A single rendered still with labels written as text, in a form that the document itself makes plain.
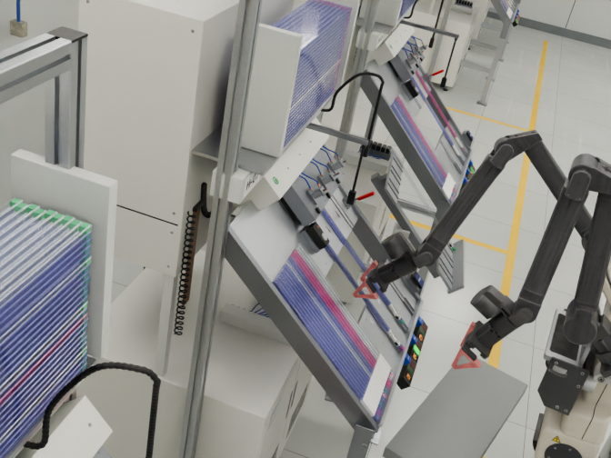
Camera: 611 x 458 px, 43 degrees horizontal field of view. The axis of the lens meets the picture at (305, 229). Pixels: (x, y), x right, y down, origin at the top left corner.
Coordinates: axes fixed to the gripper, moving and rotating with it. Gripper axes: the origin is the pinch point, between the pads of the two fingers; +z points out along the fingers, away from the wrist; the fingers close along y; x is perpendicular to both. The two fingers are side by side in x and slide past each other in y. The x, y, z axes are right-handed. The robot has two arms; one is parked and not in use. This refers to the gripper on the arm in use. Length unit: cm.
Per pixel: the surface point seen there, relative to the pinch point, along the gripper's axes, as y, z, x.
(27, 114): -86, 139, -112
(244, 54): 43, -34, -78
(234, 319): 4.3, 43.9, -9.7
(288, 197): 6.8, -1.4, -37.2
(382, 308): -6.1, 1.1, 12.5
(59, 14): -110, 108, -141
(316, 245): 7.8, -0.4, -20.5
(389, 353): 6.5, 1.2, 21.7
